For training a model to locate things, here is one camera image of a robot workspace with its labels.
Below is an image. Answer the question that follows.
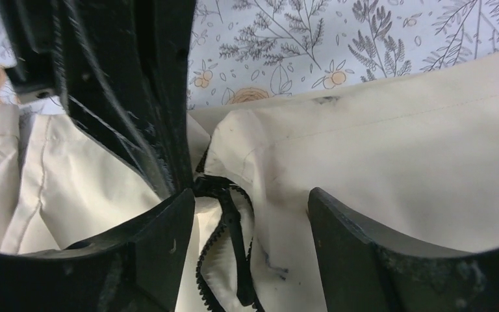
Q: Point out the floral patterned table mat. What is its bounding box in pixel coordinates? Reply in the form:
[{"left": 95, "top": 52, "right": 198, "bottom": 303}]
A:
[{"left": 0, "top": 0, "right": 499, "bottom": 115}]

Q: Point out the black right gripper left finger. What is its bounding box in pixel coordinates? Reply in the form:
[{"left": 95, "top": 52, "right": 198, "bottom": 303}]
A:
[{"left": 0, "top": 189, "right": 195, "bottom": 311}]

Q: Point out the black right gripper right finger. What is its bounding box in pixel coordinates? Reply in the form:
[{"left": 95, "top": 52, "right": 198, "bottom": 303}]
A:
[{"left": 307, "top": 187, "right": 499, "bottom": 311}]

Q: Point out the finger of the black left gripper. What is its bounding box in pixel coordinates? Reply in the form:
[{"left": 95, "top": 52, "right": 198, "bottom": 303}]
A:
[
  {"left": 149, "top": 1, "right": 196, "bottom": 192},
  {"left": 54, "top": 1, "right": 177, "bottom": 198}
]

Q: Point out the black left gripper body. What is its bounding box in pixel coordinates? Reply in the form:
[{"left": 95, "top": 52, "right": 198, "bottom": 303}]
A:
[{"left": 0, "top": 0, "right": 68, "bottom": 105}]

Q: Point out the beige zip jacket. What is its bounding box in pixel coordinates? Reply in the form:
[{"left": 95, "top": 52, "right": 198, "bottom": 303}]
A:
[{"left": 0, "top": 53, "right": 499, "bottom": 311}]

